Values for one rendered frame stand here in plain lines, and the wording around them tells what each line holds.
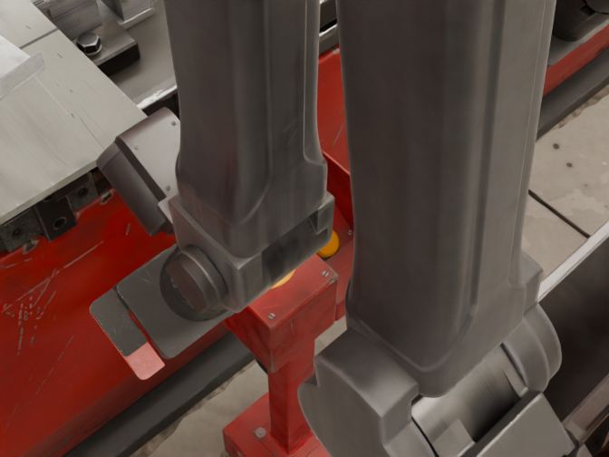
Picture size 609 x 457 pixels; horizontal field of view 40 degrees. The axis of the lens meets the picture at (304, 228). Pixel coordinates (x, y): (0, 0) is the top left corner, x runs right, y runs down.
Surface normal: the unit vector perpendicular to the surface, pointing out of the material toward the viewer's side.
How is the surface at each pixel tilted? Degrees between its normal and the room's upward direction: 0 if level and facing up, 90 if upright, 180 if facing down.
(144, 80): 0
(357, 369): 10
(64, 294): 90
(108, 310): 27
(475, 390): 34
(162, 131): 22
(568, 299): 0
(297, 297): 0
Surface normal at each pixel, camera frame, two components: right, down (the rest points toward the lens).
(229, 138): -0.70, 0.59
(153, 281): 0.32, -0.22
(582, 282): 0.01, -0.56
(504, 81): 0.67, 0.51
